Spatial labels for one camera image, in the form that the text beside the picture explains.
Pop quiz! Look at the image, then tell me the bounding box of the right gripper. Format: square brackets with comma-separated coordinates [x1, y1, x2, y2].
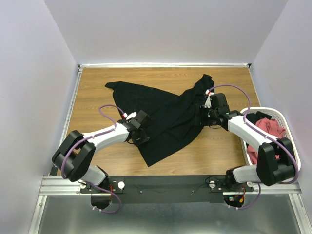
[190, 104, 218, 126]

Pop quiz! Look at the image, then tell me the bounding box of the black t shirt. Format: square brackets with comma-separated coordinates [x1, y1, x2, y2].
[105, 74, 214, 166]

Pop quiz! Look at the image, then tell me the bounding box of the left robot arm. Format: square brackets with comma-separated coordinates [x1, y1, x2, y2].
[52, 110, 151, 193]

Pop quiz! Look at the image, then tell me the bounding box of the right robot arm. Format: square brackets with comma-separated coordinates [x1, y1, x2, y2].
[195, 91, 299, 191]

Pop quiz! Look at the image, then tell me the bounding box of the pink shirt in basket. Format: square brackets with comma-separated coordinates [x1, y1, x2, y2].
[247, 118, 286, 164]

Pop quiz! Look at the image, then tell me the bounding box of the white laundry basket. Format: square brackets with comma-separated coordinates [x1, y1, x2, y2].
[241, 107, 301, 171]

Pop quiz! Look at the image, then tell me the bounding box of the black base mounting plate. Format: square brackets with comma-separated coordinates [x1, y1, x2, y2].
[80, 175, 254, 204]

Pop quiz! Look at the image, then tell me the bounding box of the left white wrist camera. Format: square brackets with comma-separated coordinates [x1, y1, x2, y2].
[122, 112, 137, 120]

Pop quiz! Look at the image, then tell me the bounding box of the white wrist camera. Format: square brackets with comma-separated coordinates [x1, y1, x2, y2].
[204, 89, 215, 108]
[122, 112, 137, 120]

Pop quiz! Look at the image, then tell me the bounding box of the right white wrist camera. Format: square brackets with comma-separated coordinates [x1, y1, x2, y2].
[204, 89, 215, 108]

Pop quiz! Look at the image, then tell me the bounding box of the aluminium back table rail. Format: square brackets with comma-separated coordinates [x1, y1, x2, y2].
[78, 62, 250, 68]

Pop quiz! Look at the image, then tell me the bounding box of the aluminium front frame rail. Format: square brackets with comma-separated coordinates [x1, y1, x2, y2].
[29, 176, 311, 234]

